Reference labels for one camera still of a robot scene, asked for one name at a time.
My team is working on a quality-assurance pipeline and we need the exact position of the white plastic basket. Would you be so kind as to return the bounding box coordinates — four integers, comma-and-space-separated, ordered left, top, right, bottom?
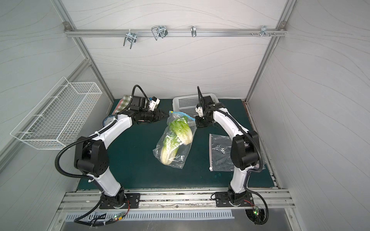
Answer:
172, 93, 220, 118

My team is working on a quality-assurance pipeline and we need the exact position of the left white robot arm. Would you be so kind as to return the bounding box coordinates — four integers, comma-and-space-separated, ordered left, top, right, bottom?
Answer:
74, 96, 168, 208

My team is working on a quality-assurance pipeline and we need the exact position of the clear blue zipper bag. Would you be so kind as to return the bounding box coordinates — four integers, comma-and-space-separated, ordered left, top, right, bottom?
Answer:
153, 111, 197, 169

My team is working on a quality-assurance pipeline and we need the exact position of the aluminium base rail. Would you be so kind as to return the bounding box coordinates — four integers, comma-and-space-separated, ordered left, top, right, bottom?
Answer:
58, 187, 295, 212

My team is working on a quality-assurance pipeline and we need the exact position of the blue white porcelain bowl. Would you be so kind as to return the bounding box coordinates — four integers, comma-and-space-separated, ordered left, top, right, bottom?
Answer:
102, 115, 117, 128

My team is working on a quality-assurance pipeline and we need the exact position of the green checkered cloth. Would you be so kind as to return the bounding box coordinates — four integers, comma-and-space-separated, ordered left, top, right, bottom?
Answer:
111, 95, 132, 115

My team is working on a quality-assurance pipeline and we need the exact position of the right black corrugated cable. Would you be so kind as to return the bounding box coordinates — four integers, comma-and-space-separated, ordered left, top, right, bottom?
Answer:
197, 86, 269, 225

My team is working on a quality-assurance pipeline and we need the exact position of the white wire wall basket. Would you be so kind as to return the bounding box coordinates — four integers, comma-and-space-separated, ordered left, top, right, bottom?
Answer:
10, 77, 102, 150

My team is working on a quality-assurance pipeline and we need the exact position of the pink dotted zipper bag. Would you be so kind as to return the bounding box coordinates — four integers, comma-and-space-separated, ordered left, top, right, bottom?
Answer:
209, 134, 234, 172

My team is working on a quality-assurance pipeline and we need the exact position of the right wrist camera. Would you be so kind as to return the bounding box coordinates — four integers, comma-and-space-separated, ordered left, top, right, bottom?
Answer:
196, 105, 204, 117

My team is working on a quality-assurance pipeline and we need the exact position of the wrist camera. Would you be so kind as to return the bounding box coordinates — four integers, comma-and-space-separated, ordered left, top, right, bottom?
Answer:
196, 105, 204, 117
148, 96, 160, 111

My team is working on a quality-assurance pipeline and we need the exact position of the left black corrugated cable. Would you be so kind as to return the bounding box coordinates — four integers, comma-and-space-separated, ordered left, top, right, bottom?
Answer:
54, 84, 151, 181

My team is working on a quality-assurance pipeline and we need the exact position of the aluminium top rail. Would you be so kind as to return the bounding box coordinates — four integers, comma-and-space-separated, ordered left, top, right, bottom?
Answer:
65, 26, 288, 38

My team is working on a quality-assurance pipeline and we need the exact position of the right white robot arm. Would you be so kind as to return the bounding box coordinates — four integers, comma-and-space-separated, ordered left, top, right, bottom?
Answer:
195, 92, 263, 206

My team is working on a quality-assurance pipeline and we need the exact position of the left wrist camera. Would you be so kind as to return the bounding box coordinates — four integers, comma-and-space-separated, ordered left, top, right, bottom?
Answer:
148, 96, 160, 111

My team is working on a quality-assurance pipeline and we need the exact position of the chinese cabbage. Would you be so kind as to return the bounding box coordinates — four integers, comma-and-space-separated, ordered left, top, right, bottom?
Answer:
161, 133, 182, 165
169, 116, 193, 145

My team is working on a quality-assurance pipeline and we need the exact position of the black corrugated cable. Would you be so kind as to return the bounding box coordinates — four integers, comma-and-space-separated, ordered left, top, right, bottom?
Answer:
197, 86, 269, 225
54, 84, 151, 181

